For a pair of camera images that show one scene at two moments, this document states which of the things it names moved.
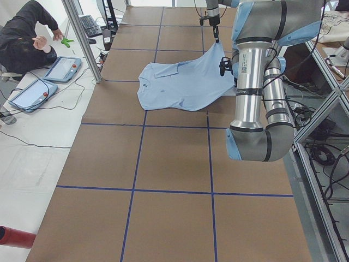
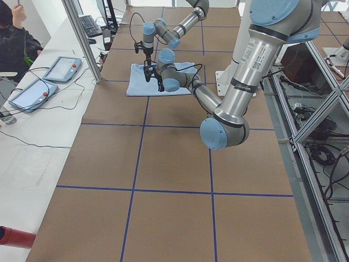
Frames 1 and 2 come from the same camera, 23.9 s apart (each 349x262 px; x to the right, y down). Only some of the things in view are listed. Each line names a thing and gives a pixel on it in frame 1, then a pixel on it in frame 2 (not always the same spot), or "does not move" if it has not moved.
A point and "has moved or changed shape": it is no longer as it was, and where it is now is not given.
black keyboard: [90, 25] does not move
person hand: [57, 35] -> [19, 15]
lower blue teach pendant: [34, 96] does not move
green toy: [65, 41] -> [28, 59]
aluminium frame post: [72, 13] does not move
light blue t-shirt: [185, 84] has moved or changed shape
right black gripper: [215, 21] -> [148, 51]
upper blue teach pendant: [64, 69] does not move
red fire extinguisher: [16, 238] does not move
